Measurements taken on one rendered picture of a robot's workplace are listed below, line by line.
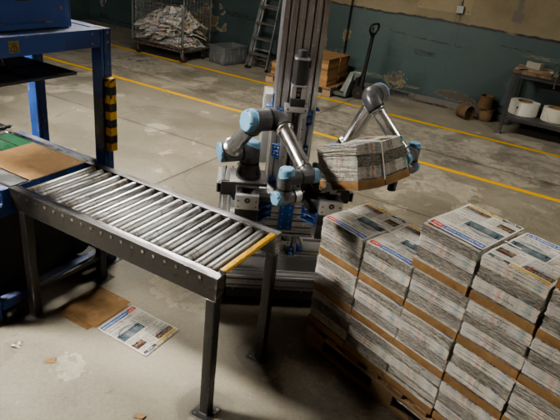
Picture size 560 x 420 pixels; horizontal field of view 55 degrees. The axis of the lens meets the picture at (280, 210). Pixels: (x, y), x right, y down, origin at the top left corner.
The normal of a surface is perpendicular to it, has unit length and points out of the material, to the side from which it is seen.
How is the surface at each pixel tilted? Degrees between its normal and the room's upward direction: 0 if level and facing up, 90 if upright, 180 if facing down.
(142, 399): 0
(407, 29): 90
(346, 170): 87
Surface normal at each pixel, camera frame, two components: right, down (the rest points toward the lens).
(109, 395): 0.11, -0.89
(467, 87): -0.50, 0.33
